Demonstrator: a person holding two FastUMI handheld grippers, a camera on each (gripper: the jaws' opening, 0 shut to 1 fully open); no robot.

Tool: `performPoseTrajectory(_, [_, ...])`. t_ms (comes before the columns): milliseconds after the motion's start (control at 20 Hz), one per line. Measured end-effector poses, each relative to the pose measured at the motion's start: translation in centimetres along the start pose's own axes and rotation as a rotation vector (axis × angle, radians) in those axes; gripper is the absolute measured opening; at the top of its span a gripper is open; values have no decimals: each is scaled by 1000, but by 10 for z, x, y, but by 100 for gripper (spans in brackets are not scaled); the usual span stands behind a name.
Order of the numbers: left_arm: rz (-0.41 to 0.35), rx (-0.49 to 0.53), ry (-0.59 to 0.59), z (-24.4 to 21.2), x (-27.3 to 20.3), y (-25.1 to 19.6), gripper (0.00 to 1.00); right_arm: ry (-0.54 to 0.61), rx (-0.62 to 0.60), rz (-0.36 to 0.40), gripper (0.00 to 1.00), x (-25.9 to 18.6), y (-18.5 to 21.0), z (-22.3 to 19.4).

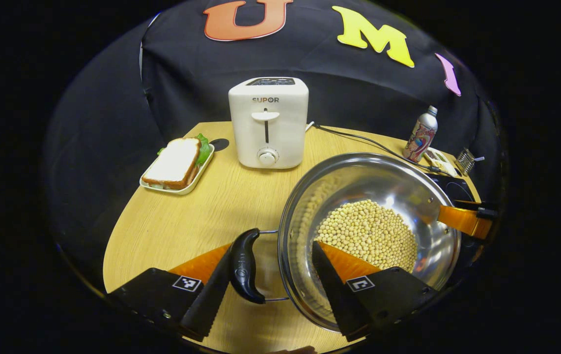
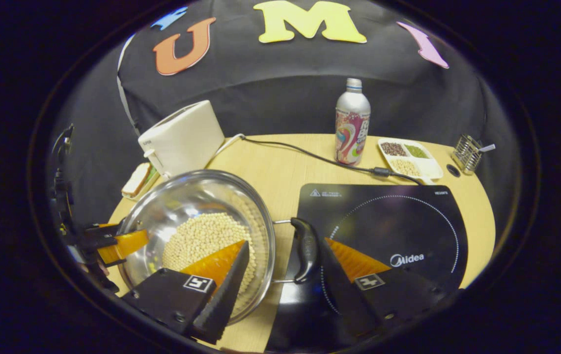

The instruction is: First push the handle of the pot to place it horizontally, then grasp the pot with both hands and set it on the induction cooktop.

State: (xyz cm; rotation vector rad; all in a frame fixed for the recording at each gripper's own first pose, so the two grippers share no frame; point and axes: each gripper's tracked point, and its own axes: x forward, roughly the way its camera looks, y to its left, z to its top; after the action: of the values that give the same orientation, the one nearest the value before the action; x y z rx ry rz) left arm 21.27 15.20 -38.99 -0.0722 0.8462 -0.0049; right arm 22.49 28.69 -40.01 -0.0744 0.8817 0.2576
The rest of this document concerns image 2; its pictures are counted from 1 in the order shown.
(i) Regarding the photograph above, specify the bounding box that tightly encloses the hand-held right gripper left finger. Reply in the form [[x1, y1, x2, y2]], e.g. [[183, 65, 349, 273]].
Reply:
[[121, 240, 251, 345]]

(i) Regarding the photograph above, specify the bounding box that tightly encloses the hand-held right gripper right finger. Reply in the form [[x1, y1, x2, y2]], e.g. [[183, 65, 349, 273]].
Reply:
[[317, 235, 463, 340]]

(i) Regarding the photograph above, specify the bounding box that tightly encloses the stainless steel pot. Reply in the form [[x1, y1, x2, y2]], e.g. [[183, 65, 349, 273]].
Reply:
[[116, 169, 320, 326]]

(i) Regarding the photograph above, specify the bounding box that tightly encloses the black induction cooktop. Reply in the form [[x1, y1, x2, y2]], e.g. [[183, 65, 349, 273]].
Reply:
[[265, 183, 469, 354]]

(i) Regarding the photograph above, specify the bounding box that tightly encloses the toast sandwich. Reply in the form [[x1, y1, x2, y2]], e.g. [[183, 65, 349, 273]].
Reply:
[[121, 162, 151, 197]]

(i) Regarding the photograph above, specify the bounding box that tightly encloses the heap of soybeans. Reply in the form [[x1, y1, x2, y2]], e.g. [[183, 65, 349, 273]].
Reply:
[[162, 211, 257, 308]]

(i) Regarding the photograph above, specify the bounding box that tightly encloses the small green plate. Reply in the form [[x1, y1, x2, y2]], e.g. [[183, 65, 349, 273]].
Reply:
[[122, 166, 161, 201]]

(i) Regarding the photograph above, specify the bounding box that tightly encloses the white toaster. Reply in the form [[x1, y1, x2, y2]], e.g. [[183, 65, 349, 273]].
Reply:
[[138, 100, 225, 180]]

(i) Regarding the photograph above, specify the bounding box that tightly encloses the white divided bean tray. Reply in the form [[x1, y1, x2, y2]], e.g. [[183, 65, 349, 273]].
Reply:
[[378, 138, 444, 181]]

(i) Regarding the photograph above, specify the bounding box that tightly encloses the silver printed drink bottle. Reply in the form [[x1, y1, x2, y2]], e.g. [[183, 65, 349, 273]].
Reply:
[[335, 78, 371, 166]]

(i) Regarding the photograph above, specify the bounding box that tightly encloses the black backdrop cloth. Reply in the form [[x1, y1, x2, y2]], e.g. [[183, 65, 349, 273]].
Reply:
[[47, 0, 522, 232]]

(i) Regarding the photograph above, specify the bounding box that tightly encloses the black cooktop power cable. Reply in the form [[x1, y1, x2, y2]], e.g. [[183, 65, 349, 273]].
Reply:
[[241, 135, 426, 186]]

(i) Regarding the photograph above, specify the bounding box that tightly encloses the white toaster cable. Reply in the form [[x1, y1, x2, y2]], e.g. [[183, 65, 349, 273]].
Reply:
[[207, 133, 246, 168]]

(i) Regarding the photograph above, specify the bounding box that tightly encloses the metal wire utensil holder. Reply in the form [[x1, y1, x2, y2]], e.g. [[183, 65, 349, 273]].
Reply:
[[451, 134, 482, 176]]

